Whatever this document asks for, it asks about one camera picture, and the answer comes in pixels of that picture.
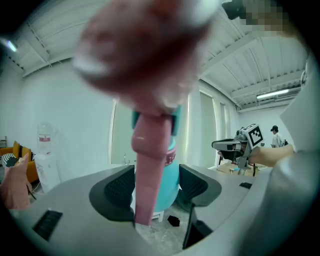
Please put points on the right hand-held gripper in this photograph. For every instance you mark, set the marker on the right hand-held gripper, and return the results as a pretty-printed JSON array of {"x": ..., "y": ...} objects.
[{"x": 255, "y": 136}]

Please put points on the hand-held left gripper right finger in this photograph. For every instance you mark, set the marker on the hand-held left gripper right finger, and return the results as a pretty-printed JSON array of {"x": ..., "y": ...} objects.
[{"x": 225, "y": 200}]

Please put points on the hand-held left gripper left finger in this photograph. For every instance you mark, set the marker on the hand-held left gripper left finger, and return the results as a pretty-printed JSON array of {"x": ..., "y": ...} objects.
[{"x": 75, "y": 205}]

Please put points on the person's right forearm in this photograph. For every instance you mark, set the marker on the person's right forearm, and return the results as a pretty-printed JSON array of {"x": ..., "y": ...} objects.
[{"x": 272, "y": 155}]

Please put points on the person's right hand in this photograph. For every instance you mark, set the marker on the person's right hand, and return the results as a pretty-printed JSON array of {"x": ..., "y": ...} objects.
[{"x": 231, "y": 155}]

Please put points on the narrow pale window blind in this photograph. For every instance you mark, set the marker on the narrow pale window blind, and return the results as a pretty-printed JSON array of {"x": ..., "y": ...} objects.
[{"x": 208, "y": 130}]

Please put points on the light wooden bench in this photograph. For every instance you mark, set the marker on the light wooden bench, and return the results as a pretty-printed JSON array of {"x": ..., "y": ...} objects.
[{"x": 227, "y": 168}]

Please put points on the white water dispenser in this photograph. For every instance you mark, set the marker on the white water dispenser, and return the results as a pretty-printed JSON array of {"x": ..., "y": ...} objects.
[{"x": 48, "y": 172}]

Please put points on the black trash bin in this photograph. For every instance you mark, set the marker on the black trash bin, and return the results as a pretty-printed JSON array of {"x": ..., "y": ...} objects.
[{"x": 173, "y": 220}]

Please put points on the chrome faucet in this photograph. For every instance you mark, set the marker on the chrome faucet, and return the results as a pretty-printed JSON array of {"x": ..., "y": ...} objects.
[{"x": 125, "y": 160}]

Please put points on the long ceiling light tube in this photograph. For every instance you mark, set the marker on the long ceiling light tube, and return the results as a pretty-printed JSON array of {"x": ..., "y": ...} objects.
[{"x": 272, "y": 94}]

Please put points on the orange sofa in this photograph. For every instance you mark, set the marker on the orange sofa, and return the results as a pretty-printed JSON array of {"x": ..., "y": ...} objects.
[{"x": 22, "y": 152}]

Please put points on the person's pale shirt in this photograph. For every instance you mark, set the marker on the person's pale shirt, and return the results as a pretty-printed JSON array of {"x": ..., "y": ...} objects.
[{"x": 300, "y": 200}]

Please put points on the black and white striped cushion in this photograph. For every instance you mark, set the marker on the black and white striped cushion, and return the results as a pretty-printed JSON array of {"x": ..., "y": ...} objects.
[{"x": 8, "y": 160}]

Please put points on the large pale window blind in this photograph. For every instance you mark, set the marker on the large pale window blind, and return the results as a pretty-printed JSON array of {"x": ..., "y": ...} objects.
[{"x": 123, "y": 135}]

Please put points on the person's head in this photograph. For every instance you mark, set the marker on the person's head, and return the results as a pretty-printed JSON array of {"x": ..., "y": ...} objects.
[{"x": 267, "y": 17}]

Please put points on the small ceiling lamp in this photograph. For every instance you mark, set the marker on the small ceiling lamp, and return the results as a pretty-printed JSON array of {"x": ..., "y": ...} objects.
[{"x": 11, "y": 46}]

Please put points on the white window frame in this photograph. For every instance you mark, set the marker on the white window frame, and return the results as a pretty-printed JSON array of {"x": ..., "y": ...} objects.
[{"x": 112, "y": 130}]

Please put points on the black head-worn camera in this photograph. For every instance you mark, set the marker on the black head-worn camera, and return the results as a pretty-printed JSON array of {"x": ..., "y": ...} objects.
[{"x": 233, "y": 8}]

